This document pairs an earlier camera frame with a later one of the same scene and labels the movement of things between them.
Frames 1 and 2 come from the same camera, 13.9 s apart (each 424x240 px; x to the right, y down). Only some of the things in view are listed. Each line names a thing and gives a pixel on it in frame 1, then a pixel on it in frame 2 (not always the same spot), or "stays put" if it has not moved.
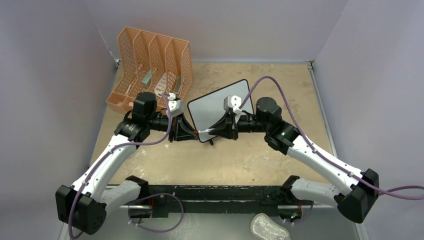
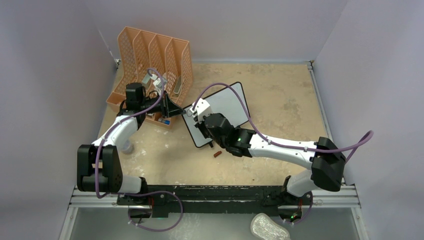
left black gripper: [177, 129] → [168, 108]
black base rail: [165, 199] stays put
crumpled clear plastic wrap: [263, 228] stays put
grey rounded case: [177, 88] stays put
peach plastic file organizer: [151, 63] stays put
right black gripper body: [234, 128] → [203, 128]
